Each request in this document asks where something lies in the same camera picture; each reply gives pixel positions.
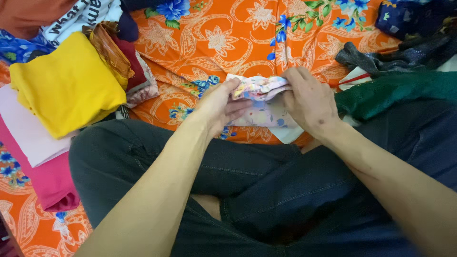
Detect person's left hand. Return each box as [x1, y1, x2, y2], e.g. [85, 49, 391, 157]
[190, 78, 254, 138]

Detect folded pale pink cloth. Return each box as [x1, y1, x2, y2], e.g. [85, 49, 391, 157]
[0, 84, 81, 168]

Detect small pastel floral cloth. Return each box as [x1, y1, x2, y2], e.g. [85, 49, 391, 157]
[225, 74, 305, 145]

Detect maroon cloth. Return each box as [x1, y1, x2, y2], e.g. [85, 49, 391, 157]
[110, 35, 148, 92]

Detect amber sheer cloth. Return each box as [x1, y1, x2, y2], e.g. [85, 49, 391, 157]
[83, 21, 135, 90]

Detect navy floral cloth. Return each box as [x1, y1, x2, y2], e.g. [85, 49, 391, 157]
[375, 0, 457, 41]

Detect dark glittery cloth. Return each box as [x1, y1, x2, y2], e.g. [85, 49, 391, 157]
[335, 18, 457, 77]

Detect pink white patterned cloth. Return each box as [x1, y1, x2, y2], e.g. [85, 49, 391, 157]
[124, 52, 160, 109]

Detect blue floral cloth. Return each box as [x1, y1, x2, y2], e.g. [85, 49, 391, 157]
[0, 29, 57, 65]

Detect orange floral bedsheet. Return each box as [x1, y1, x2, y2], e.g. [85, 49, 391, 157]
[0, 0, 402, 257]

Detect dark navy cloth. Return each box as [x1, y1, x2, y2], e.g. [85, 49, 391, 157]
[116, 0, 168, 43]

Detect dark green cloth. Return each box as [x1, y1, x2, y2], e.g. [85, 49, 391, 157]
[335, 71, 457, 121]

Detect rust brown cloth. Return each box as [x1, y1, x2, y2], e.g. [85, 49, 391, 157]
[0, 0, 77, 40]

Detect person's dark jeans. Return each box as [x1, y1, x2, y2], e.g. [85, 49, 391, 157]
[69, 99, 457, 257]

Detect white cloth with red stripe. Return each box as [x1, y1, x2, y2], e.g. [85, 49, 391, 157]
[338, 66, 373, 91]

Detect folded magenta cloth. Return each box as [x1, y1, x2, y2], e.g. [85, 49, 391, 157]
[0, 114, 81, 213]

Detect person's right hand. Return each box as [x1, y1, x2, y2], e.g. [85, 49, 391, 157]
[279, 66, 340, 139]

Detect white printed shirt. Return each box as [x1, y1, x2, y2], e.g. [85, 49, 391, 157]
[40, 0, 124, 48]

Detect folded yellow cloth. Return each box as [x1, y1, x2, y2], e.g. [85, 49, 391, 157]
[9, 31, 128, 140]

